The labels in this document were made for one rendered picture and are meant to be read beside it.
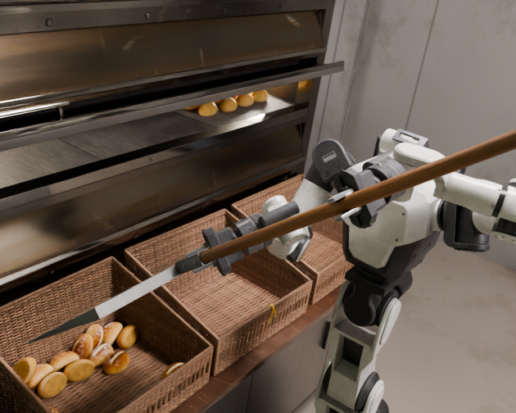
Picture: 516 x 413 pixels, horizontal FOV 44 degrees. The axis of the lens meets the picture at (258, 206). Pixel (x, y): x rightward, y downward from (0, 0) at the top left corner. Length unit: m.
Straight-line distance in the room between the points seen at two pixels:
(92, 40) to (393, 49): 2.93
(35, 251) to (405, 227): 1.09
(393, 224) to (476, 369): 1.97
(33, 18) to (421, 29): 3.13
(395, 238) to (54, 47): 1.06
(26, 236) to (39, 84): 0.47
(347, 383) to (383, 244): 0.55
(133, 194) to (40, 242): 0.39
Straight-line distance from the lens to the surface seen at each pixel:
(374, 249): 1.78
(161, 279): 1.57
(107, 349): 2.19
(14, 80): 1.80
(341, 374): 2.11
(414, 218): 1.70
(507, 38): 4.36
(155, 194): 2.33
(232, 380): 2.20
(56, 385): 2.08
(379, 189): 1.21
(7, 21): 1.76
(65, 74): 1.89
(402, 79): 4.57
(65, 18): 1.86
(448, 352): 3.63
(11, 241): 1.99
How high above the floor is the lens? 2.02
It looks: 26 degrees down
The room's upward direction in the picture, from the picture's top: 9 degrees clockwise
